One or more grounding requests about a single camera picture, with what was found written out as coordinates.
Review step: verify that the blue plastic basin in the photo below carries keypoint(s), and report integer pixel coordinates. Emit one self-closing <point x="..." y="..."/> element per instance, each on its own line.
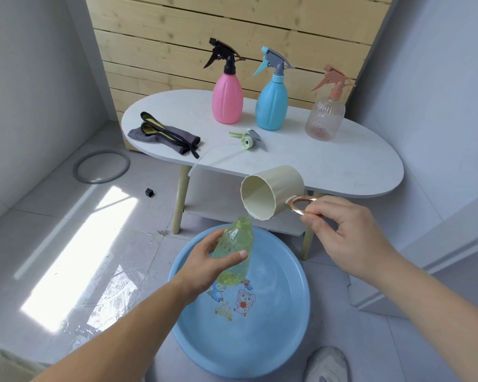
<point x="243" y="346"/>

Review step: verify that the green clear spray bottle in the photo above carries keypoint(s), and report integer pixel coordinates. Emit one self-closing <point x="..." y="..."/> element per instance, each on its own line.
<point x="239" y="240"/>

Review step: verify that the small black block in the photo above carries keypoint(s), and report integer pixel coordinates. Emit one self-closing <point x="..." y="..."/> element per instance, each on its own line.
<point x="149" y="192"/>

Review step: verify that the person's right hand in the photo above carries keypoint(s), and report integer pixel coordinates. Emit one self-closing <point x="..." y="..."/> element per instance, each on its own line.
<point x="346" y="238"/>

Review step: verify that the blue spray bottle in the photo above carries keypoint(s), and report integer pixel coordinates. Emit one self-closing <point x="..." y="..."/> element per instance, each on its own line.
<point x="271" y="105"/>

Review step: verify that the pink spray bottle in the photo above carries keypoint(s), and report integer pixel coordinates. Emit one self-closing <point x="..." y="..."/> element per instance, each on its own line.
<point x="228" y="99"/>

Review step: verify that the person's left hand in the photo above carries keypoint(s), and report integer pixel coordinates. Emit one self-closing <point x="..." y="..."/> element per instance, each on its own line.
<point x="203" y="270"/>

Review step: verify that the person's right white shoe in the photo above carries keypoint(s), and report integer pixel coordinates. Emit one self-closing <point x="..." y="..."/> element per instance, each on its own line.
<point x="326" y="367"/>

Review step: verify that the person's right forearm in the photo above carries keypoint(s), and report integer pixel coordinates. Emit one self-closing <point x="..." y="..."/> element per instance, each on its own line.
<point x="438" y="310"/>

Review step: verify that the white oval table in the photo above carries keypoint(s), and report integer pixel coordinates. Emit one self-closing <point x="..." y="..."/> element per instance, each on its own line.
<point x="342" y="155"/>

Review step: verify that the orange spray head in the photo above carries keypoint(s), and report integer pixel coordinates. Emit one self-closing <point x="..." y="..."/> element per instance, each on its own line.
<point x="336" y="77"/>

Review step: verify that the green grey spray nozzle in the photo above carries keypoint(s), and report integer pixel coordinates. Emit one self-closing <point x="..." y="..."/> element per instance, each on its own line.
<point x="254" y="136"/>

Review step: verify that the blue grey spray nozzle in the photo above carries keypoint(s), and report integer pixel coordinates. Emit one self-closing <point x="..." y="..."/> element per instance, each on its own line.
<point x="276" y="59"/>

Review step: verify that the person's left forearm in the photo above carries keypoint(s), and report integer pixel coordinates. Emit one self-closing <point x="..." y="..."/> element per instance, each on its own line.
<point x="115" y="346"/>

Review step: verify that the black spray nozzle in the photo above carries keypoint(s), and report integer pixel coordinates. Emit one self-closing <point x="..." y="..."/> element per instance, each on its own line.
<point x="225" y="51"/>

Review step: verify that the grey cloth with black trim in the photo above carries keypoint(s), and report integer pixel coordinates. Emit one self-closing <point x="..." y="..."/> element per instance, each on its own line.
<point x="175" y="137"/>

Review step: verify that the clear ribbed spray bottle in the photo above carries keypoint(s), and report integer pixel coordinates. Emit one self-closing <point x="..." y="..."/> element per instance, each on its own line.
<point x="324" y="119"/>

